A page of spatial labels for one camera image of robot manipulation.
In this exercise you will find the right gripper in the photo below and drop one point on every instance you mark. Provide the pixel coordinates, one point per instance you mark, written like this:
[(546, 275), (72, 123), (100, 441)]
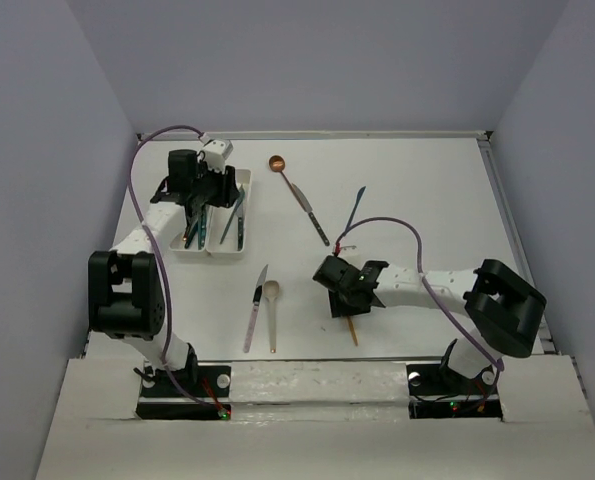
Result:
[(338, 308)]

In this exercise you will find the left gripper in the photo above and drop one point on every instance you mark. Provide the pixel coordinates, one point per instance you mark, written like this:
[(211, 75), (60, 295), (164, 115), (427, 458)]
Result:
[(228, 191)]

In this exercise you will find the black spoon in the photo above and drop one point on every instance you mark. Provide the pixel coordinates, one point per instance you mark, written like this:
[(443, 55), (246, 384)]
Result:
[(193, 212)]

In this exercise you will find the silver spoon green handle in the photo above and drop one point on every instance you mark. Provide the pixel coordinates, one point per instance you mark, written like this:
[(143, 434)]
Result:
[(202, 228)]

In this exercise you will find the orange plastic knife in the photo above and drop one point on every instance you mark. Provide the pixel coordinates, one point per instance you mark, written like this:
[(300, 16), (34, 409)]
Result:
[(350, 324)]

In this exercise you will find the steel knife green handle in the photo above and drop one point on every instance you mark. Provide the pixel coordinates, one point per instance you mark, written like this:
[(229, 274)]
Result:
[(240, 228)]

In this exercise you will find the beige plastic spoon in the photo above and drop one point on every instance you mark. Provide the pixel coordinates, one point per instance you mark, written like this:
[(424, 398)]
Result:
[(271, 292)]

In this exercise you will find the steel knife pink handle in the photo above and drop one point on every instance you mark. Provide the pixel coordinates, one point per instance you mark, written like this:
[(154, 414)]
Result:
[(255, 309)]

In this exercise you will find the blue plastic knife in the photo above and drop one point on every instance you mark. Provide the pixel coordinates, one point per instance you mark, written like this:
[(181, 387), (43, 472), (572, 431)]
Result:
[(357, 201)]

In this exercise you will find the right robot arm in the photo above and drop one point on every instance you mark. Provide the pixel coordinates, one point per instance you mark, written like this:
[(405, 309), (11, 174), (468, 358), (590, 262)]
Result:
[(497, 313)]

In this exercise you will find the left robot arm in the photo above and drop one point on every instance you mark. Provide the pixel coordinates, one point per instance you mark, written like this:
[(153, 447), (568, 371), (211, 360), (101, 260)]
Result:
[(129, 297)]

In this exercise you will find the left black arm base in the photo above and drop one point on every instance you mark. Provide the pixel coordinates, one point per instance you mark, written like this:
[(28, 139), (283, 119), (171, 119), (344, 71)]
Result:
[(205, 400)]

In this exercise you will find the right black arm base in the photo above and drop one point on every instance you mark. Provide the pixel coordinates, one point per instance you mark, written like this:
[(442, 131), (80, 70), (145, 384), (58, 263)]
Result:
[(435, 393)]

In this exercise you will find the white right utensil tray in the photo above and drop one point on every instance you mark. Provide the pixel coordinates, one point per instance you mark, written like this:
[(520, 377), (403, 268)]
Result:
[(228, 249)]

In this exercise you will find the white utensil tray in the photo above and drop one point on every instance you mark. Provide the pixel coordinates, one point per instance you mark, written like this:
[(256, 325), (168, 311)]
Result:
[(228, 249), (192, 243)]

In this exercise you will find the white left utensil tray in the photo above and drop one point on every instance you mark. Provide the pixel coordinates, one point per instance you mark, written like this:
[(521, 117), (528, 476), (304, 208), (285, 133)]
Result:
[(192, 243)]

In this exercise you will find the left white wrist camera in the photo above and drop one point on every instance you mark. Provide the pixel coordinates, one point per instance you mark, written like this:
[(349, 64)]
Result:
[(215, 152)]

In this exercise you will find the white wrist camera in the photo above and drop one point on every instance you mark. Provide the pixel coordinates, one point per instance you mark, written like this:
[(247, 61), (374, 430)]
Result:
[(215, 152), (348, 253)]

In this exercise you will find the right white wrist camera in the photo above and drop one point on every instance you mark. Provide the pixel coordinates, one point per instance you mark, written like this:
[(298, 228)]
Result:
[(348, 253)]

